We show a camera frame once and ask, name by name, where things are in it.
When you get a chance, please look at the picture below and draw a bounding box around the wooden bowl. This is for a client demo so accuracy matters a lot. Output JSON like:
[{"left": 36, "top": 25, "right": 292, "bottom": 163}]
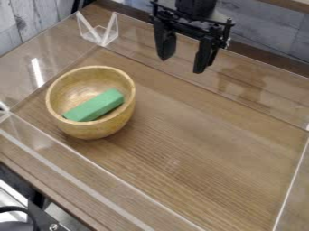
[{"left": 46, "top": 66, "right": 137, "bottom": 140}]

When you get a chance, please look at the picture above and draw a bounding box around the clear acrylic enclosure wall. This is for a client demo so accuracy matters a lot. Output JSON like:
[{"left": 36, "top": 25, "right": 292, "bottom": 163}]
[{"left": 0, "top": 15, "right": 309, "bottom": 231}]

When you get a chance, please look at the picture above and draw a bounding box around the black metal bracket with bolt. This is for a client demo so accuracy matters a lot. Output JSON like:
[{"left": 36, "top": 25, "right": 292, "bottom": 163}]
[{"left": 28, "top": 201, "right": 63, "bottom": 231}]

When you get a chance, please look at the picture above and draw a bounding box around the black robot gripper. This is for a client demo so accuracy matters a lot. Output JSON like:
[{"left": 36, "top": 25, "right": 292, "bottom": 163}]
[{"left": 152, "top": 0, "right": 236, "bottom": 74}]

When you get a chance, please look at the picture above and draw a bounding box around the black cable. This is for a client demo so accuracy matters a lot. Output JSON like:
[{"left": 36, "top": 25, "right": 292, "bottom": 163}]
[{"left": 0, "top": 205, "right": 39, "bottom": 231}]

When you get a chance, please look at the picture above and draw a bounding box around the green rectangular block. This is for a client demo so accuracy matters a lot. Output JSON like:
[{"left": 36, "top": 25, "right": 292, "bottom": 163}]
[{"left": 63, "top": 88, "right": 125, "bottom": 122}]

